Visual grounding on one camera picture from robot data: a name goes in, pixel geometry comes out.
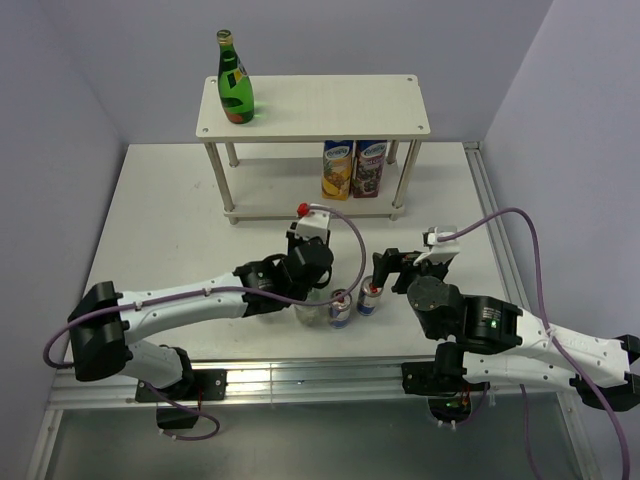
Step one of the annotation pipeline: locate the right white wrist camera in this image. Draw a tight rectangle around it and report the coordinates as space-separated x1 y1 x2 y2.
413 226 460 266

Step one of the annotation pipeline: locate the green glass bottle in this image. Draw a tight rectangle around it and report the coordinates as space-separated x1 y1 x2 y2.
216 29 255 124

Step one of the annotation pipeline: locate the aluminium front rail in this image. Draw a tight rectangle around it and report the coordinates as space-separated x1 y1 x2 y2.
49 357 566 409

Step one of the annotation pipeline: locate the purple grape juice carton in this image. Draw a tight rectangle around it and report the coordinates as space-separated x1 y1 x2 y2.
351 140 387 198

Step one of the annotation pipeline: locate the white two-tier shelf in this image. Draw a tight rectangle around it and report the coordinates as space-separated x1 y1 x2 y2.
196 74 430 224

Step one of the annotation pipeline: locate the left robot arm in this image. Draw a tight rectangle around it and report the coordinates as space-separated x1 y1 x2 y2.
68 232 334 400

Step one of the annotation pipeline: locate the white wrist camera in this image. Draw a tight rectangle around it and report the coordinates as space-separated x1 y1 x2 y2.
413 226 460 266
289 203 331 244

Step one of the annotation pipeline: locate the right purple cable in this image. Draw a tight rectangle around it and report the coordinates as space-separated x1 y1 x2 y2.
434 207 636 480

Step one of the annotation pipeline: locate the blue silver energy drink can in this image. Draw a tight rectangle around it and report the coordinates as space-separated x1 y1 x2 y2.
328 289 352 329

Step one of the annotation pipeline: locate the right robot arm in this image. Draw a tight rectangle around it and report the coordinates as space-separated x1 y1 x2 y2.
371 248 639 412

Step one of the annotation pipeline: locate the aluminium side rail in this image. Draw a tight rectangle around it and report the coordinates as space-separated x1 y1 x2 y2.
463 142 531 310

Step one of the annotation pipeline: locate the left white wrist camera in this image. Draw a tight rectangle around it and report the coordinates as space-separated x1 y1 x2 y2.
289 203 331 244

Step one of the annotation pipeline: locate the yellow pineapple juice carton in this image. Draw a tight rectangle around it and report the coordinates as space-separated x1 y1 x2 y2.
321 140 354 201

